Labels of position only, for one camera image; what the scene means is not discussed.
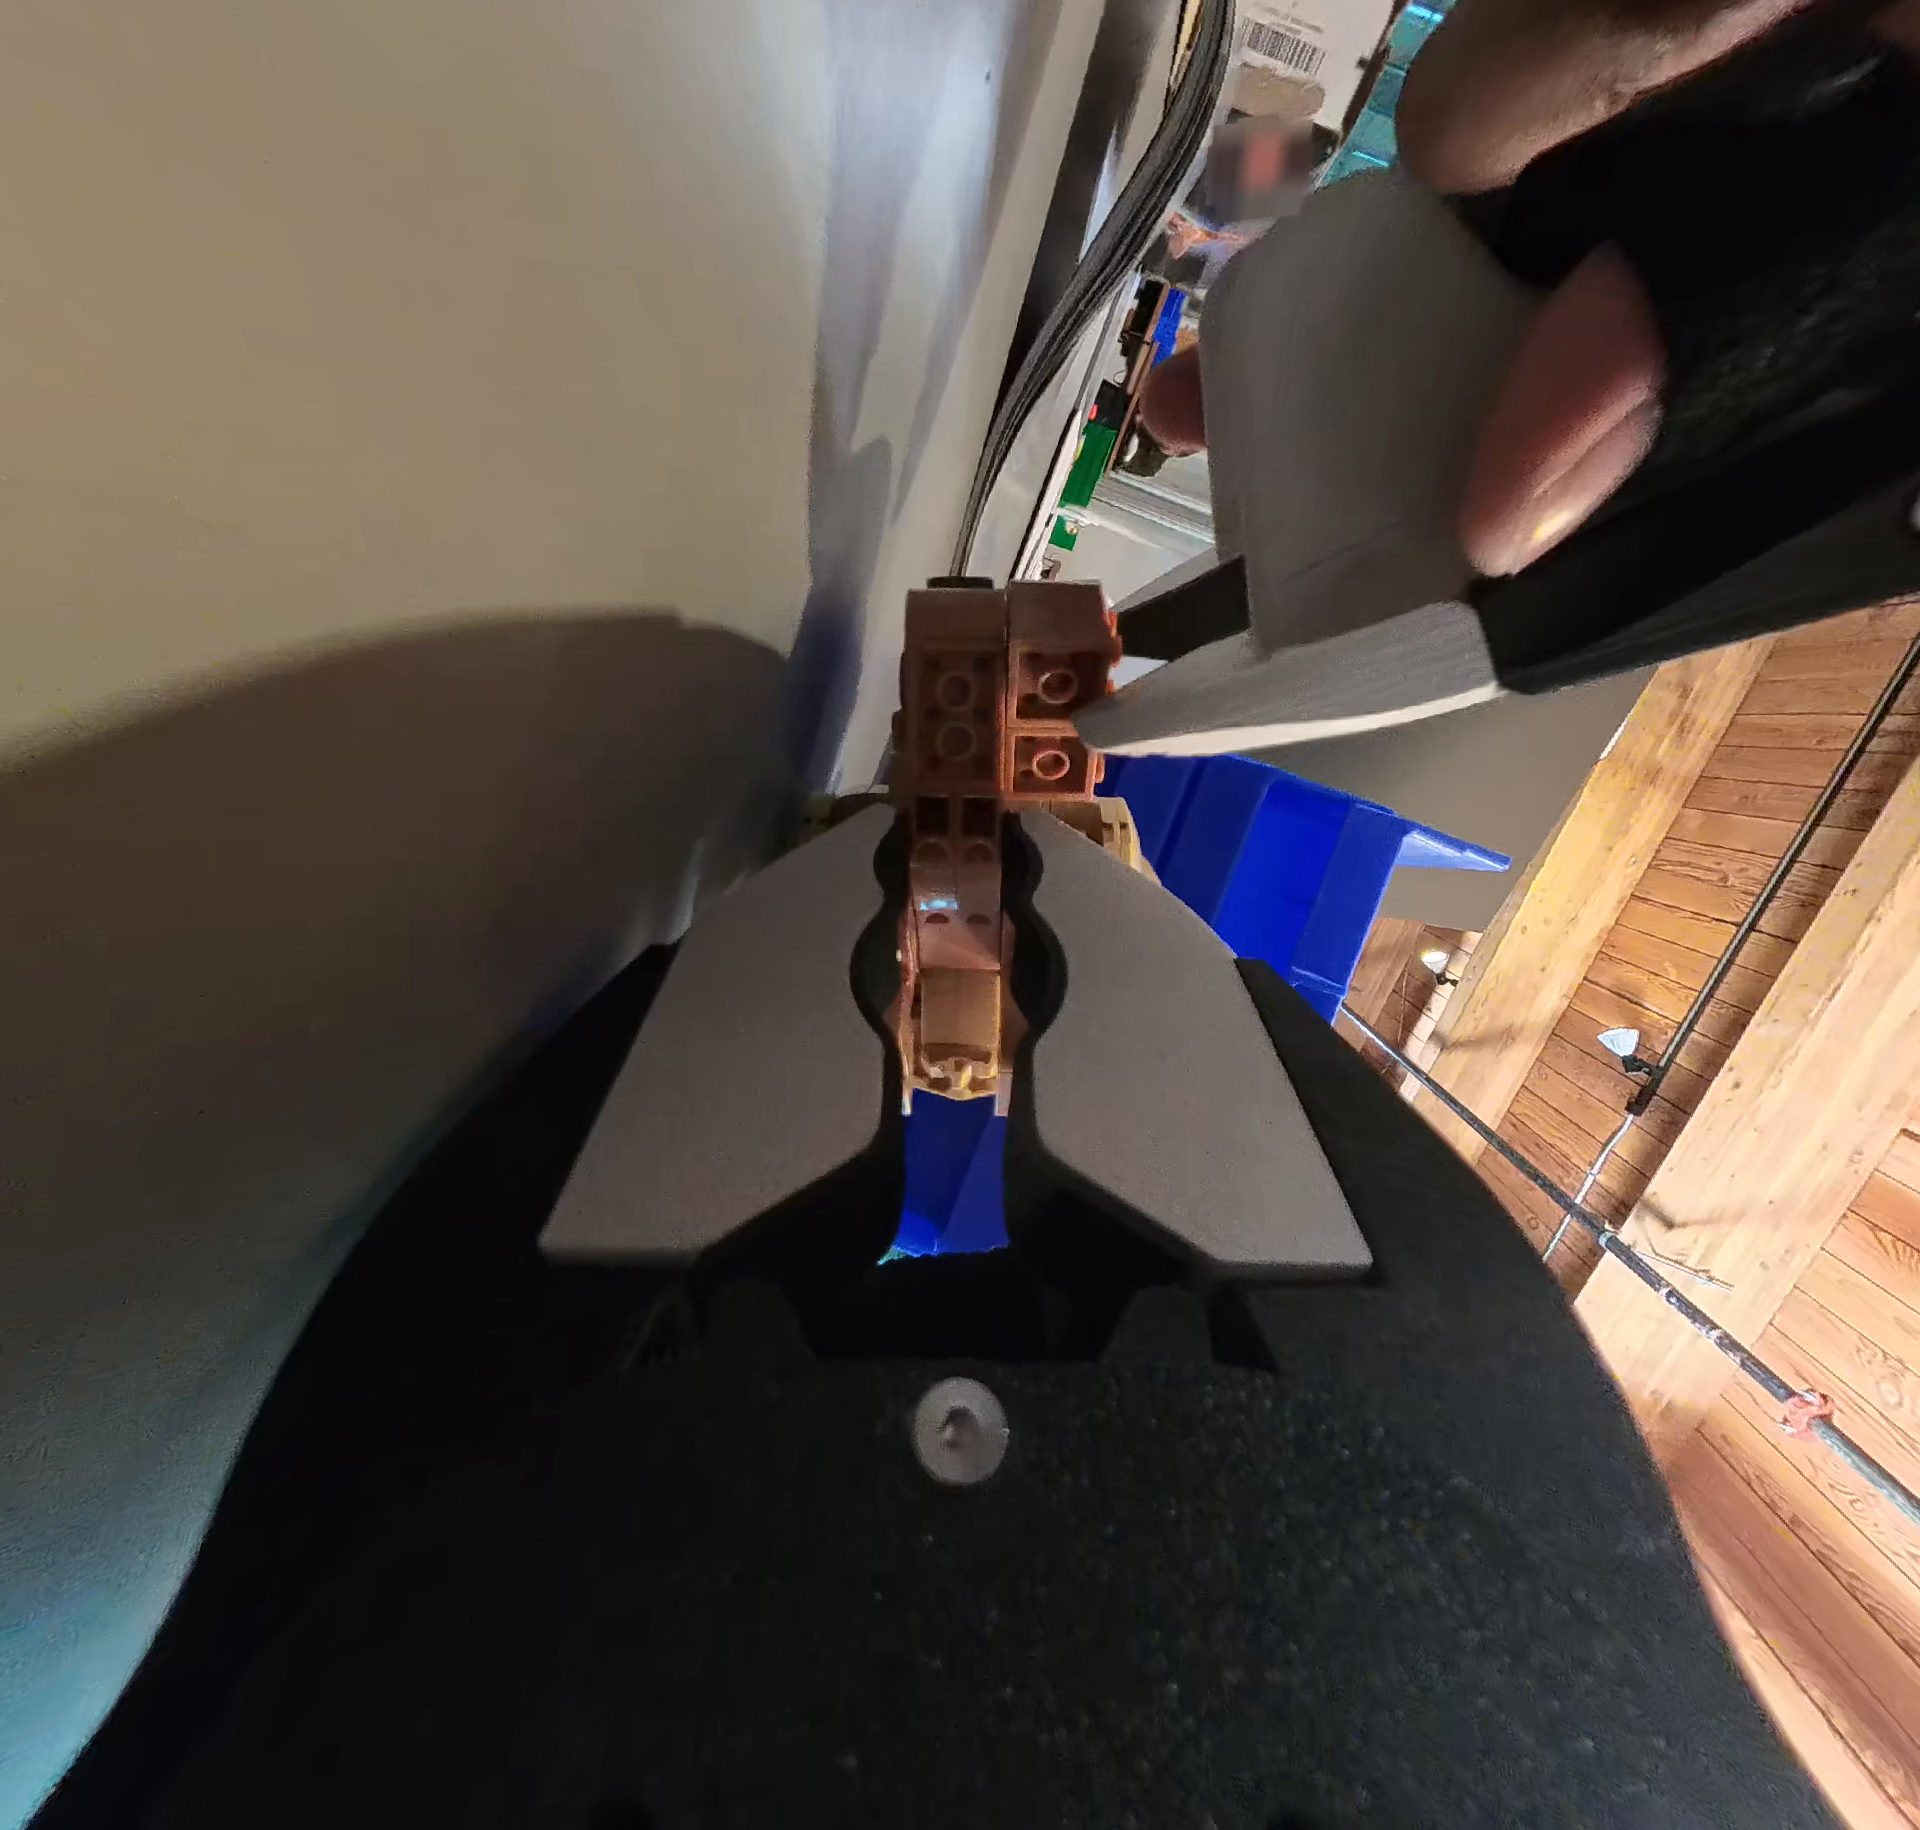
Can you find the stack of blue plastic bins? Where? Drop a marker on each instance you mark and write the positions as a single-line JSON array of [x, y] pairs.
[[1275, 839]]

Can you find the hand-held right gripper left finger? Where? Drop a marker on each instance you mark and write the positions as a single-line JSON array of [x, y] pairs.
[[722, 1094]]

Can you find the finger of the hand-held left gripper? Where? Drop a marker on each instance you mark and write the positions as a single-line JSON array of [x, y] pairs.
[[1352, 404], [1321, 688]]

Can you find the white labelled box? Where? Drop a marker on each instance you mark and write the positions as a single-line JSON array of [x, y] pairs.
[[1308, 15]]

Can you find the grey desk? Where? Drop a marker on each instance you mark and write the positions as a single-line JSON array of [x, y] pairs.
[[375, 359]]

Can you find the black ceiling light rail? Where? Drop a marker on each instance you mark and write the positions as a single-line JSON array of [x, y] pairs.
[[1770, 870]]

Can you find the brown brick assembly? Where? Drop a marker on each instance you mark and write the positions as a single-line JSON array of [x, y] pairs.
[[954, 688]]

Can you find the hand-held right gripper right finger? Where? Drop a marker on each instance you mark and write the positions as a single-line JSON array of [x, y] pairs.
[[1185, 1094]]

